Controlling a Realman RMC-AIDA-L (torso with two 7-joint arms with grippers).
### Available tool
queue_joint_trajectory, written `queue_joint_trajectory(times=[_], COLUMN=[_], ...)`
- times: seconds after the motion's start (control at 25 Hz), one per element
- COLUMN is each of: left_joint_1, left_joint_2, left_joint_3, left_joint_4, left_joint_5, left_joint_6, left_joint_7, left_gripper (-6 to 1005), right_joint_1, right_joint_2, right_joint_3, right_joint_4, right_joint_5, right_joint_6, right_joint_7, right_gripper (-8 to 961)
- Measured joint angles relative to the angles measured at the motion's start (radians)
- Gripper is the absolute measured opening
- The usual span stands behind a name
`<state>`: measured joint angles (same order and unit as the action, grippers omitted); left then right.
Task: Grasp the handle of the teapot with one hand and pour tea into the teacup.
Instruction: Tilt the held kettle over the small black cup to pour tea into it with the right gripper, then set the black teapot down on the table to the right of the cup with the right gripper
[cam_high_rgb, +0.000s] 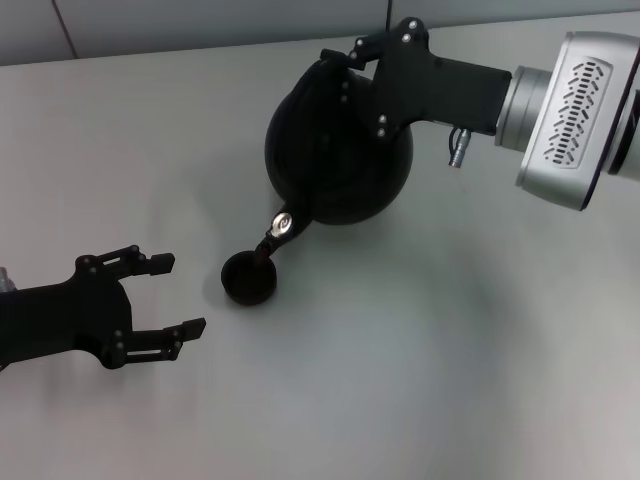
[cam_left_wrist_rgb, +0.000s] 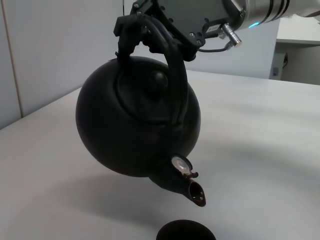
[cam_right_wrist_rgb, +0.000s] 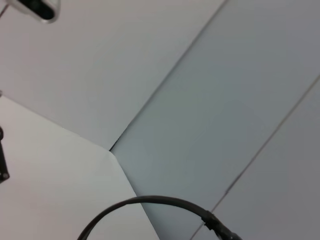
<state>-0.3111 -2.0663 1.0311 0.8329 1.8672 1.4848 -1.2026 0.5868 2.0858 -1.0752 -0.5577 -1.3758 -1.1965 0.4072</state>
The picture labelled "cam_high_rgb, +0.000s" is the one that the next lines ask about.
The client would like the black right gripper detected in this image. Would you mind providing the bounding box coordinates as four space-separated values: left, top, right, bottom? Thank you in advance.
319 18 514 144

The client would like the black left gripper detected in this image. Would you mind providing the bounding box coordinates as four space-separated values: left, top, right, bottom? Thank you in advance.
0 243 208 371

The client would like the small black teacup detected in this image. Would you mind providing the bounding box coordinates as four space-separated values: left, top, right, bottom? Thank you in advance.
220 251 279 307

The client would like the black round teapot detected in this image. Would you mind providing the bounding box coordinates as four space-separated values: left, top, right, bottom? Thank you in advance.
253 54 415 264

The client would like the right gripper connector cable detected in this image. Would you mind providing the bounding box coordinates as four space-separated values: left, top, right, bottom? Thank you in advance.
446 126 474 170

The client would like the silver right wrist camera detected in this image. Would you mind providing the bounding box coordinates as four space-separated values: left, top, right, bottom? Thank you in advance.
514 30 640 212

